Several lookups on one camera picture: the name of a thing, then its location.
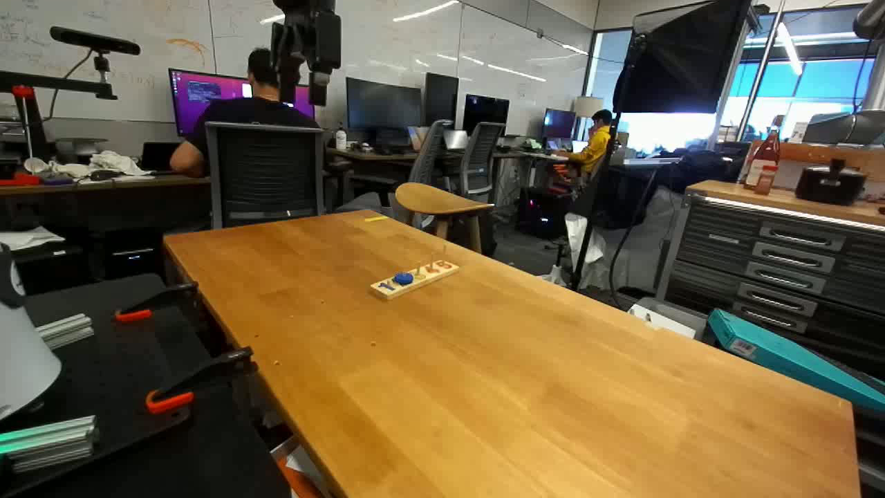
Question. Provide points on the red bottle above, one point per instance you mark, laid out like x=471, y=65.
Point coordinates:
x=766, y=164

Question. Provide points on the black box on cabinet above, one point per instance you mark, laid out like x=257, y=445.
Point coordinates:
x=832, y=182

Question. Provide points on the grey mesh office chair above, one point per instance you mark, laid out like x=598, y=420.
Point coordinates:
x=265, y=174

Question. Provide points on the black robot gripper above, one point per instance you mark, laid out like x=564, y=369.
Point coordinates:
x=312, y=30

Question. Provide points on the monitor with purple screen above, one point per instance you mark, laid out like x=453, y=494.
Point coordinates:
x=197, y=96

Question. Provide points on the grey swivel chair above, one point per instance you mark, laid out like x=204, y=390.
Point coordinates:
x=479, y=155
x=427, y=153

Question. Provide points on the wooden letter puzzle board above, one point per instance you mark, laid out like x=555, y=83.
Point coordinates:
x=434, y=271

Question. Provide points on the teal plastic case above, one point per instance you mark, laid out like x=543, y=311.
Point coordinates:
x=793, y=354

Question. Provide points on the black softbox light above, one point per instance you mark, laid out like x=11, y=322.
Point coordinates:
x=680, y=59

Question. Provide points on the person in black shirt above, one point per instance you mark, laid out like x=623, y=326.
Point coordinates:
x=241, y=112

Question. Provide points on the wide black monitor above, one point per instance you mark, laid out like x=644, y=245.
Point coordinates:
x=383, y=109

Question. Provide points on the round wooden stool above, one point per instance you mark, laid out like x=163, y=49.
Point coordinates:
x=438, y=200

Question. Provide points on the small black monitor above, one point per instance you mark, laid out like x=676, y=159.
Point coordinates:
x=485, y=112

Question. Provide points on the grey drawer cabinet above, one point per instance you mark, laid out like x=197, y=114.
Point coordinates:
x=784, y=264

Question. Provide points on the person in yellow shirt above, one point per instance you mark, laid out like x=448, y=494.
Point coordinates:
x=595, y=144

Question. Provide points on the black orange clamp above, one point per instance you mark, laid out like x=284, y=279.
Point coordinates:
x=197, y=377
x=153, y=305

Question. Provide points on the white curved cover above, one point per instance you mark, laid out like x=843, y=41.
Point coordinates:
x=20, y=359

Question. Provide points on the black camera on stand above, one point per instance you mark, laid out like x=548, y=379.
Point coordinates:
x=94, y=40

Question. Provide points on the white crumpled cloth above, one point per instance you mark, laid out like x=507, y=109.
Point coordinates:
x=87, y=167

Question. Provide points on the aluminium extrusion bar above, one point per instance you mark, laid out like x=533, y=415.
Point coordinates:
x=66, y=330
x=46, y=440

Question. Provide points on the tall black monitor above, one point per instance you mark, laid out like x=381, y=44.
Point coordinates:
x=442, y=101

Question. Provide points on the white box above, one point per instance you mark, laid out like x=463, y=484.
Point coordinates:
x=666, y=316

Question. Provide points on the monitor with blue screen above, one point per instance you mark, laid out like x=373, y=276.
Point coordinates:
x=557, y=121

